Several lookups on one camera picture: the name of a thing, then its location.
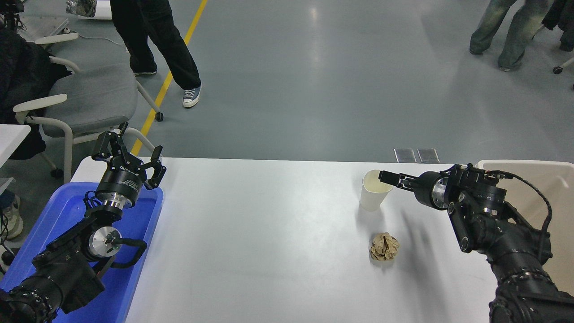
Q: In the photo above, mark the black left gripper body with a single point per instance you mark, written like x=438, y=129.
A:
x=121, y=179

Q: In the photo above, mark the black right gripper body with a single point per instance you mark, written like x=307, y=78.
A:
x=423, y=190

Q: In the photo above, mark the white paper cup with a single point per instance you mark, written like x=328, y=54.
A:
x=370, y=197

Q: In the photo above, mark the clear crinkled plastic bag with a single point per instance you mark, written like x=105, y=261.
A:
x=81, y=6

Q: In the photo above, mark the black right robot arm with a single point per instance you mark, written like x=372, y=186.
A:
x=502, y=237

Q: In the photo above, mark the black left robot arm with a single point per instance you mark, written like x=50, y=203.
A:
x=58, y=269

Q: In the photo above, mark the grey office chair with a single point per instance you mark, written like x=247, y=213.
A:
x=94, y=94

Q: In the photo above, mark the blue plastic tray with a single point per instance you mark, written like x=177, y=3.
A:
x=67, y=211

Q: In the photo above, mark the crumpled tan paper ball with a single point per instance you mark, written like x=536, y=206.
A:
x=384, y=246

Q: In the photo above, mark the white side table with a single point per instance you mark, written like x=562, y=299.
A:
x=11, y=139

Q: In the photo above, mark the black jacket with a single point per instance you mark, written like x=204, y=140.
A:
x=18, y=72

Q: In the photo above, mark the flat white board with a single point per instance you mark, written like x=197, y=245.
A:
x=104, y=11

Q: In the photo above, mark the pale grey equipment base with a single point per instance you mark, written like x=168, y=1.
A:
x=42, y=27

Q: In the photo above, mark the large pale bin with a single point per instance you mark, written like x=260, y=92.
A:
x=565, y=215

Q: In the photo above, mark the black equipment stand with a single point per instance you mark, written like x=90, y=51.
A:
x=11, y=9

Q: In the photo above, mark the white chair leg with caster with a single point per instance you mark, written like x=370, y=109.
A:
x=558, y=69

